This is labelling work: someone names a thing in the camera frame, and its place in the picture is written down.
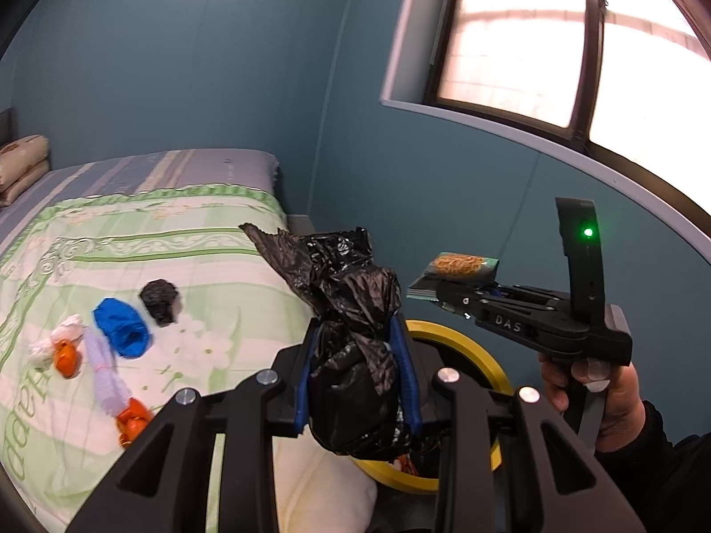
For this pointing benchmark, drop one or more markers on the black plastic bag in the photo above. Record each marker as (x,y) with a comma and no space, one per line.
(355,300)

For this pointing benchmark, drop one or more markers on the blue plastic bag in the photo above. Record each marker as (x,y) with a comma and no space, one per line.
(122,325)

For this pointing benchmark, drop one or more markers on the small white plastic bag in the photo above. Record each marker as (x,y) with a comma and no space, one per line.
(47,347)

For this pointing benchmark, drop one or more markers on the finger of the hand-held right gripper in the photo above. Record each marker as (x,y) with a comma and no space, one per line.
(522,292)
(455,301)

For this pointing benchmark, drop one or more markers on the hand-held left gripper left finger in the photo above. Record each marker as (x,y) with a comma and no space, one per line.
(303,394)

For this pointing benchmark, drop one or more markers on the grey upholstered headboard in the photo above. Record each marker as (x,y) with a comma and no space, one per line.
(5,127)

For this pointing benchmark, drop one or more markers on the brown framed window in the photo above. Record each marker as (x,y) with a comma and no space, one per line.
(516,39)

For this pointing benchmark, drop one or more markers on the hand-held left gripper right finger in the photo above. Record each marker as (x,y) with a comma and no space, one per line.
(408,377)

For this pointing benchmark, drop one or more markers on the person's right hand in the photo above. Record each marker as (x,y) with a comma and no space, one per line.
(622,400)

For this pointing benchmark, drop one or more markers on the green floral blanket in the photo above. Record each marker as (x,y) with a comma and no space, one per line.
(166,244)

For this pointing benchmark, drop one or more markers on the purple foam net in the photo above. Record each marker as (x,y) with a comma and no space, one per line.
(105,372)

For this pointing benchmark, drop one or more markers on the yellow rimmed waste bin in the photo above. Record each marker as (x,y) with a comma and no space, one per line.
(444,333)

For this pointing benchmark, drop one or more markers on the small black bag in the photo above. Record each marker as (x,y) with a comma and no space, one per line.
(161,302)

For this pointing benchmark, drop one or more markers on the beige pillows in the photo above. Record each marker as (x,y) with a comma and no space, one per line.
(22,166)

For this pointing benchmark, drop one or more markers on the grey snack packet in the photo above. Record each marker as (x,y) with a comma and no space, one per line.
(461,266)

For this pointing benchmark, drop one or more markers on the small orange plastic bag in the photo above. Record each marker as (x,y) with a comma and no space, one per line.
(66,360)

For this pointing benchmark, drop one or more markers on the person's right forearm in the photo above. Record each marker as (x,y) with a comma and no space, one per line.
(666,472)

